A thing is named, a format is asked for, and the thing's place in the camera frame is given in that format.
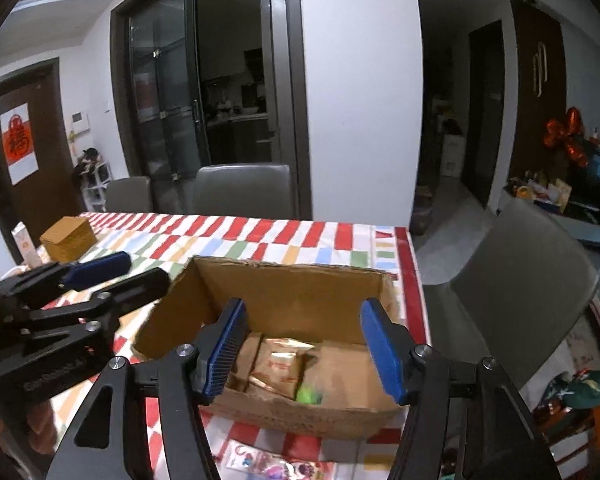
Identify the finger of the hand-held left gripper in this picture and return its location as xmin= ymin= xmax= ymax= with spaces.
xmin=15 ymin=267 xmax=171 ymax=341
xmin=0 ymin=251 xmax=132 ymax=311

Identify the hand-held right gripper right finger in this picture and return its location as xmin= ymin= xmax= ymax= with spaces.
xmin=359 ymin=297 xmax=563 ymax=480

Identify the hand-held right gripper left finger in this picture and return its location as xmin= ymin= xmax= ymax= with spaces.
xmin=45 ymin=297 xmax=249 ymax=480

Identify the brown cardboard box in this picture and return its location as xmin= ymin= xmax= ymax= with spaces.
xmin=132 ymin=255 xmax=406 ymax=441

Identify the pink printed snack packet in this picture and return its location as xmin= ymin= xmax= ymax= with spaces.
xmin=222 ymin=439 xmax=331 ymax=480

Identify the brown snack packet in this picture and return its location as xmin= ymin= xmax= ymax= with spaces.
xmin=227 ymin=332 xmax=266 ymax=391

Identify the woven tan storage box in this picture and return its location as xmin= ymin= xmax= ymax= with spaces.
xmin=40 ymin=216 xmax=97 ymax=263

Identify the beige snack packet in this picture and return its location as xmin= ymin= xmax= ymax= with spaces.
xmin=250 ymin=337 xmax=317 ymax=397

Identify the white paper carton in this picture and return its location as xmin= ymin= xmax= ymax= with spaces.
xmin=11 ymin=223 xmax=42 ymax=267

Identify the white shelf rack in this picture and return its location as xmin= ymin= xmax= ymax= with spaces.
xmin=80 ymin=160 xmax=113 ymax=213

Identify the narrow grey dining chair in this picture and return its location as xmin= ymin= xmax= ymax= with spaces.
xmin=105 ymin=176 xmax=154 ymax=213

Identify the small green wrapped snack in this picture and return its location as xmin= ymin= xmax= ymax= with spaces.
xmin=296 ymin=384 xmax=324 ymax=405

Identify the black bag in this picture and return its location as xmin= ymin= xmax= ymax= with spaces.
xmin=72 ymin=147 xmax=103 ymax=176

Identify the dark wooden door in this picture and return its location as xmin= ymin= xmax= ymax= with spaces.
xmin=0 ymin=57 xmax=83 ymax=261

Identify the striped colourful tablecloth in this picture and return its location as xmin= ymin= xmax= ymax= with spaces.
xmin=0 ymin=211 xmax=433 ymax=480

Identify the wide grey dining chair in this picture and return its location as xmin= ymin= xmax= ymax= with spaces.
xmin=192 ymin=163 xmax=293 ymax=218

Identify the brown floor bin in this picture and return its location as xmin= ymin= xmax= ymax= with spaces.
xmin=412 ymin=185 xmax=434 ymax=236

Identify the red and white door poster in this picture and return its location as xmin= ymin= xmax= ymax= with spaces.
xmin=0 ymin=102 xmax=38 ymax=185

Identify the grey curved-back dining chair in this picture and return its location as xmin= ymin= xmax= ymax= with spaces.
xmin=452 ymin=200 xmax=600 ymax=391

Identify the dark framed sliding glass door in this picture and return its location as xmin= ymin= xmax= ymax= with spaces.
xmin=111 ymin=0 xmax=313 ymax=219

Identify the green printed cloth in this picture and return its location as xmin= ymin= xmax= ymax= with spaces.
xmin=540 ymin=370 xmax=600 ymax=411

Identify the grey television stand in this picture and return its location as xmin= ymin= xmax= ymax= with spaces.
xmin=500 ymin=185 xmax=600 ymax=247

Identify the dark hallway door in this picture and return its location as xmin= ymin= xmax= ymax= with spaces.
xmin=467 ymin=20 xmax=504 ymax=206

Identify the black television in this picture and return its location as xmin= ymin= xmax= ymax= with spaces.
xmin=565 ymin=147 xmax=600 ymax=241

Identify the red foil balloon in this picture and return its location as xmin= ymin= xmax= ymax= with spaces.
xmin=544 ymin=107 xmax=591 ymax=168

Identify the dark cabinet with metal handles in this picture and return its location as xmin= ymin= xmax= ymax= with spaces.
xmin=509 ymin=0 xmax=567 ymax=181

